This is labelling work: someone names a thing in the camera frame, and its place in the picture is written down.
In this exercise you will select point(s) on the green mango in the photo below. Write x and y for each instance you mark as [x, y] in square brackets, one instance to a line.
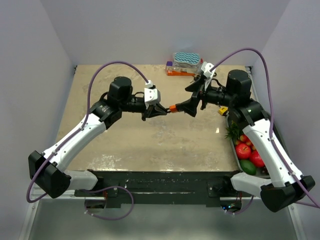
[248, 167]

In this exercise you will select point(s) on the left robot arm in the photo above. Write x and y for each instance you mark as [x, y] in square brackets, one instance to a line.
[49, 169]

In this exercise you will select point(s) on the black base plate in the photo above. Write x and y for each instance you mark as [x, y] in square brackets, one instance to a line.
[162, 188]

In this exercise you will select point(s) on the yellow padlock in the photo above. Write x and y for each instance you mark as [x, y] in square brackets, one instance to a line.
[223, 111]

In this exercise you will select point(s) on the orange box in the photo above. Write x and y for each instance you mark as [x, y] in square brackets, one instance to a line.
[172, 70]

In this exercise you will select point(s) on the grey fruit tray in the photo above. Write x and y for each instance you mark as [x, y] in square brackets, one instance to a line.
[258, 139]

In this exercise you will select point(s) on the orange padlock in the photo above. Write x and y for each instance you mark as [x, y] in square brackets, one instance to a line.
[172, 109]

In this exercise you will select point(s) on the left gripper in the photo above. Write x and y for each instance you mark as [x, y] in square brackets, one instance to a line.
[148, 113]

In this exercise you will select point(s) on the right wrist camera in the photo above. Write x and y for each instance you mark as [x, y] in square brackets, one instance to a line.
[207, 70]

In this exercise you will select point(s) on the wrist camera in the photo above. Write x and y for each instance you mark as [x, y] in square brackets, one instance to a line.
[152, 95]
[207, 70]

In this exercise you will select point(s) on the aluminium rail frame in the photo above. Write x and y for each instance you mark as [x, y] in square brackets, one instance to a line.
[172, 143]

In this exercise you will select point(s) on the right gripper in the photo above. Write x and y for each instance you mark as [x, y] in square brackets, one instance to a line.
[190, 106]

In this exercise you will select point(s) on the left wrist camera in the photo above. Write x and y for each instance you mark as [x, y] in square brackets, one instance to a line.
[152, 95]

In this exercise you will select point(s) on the red apple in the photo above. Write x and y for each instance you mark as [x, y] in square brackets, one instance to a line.
[256, 159]
[243, 151]

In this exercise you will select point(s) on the green plastic leaves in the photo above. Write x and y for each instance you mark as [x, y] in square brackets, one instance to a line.
[233, 132]

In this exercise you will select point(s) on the blue zigzag sponge pack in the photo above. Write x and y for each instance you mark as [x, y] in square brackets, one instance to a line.
[187, 59]

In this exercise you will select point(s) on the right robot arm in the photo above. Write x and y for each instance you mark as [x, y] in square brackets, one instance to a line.
[286, 184]

